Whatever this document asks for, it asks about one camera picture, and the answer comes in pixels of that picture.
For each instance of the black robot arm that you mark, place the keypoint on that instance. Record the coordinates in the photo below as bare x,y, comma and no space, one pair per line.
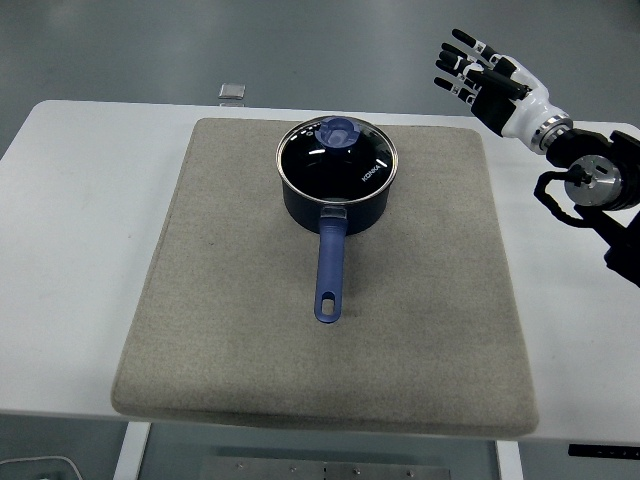
620,210

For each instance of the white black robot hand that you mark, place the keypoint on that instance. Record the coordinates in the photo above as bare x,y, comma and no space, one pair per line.
527,102

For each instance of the black table control panel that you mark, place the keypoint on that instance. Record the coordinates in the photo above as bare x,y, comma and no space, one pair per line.
605,451

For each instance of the small metal floor plate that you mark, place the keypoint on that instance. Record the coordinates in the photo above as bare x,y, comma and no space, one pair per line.
232,90

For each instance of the beige fabric mat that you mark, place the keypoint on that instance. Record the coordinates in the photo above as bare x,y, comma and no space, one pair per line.
250,300

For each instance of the white table leg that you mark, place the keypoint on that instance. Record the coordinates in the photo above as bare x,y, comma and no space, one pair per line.
131,452
509,462

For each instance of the glass pot lid blue knob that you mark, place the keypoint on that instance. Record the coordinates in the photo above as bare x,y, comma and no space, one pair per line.
320,165

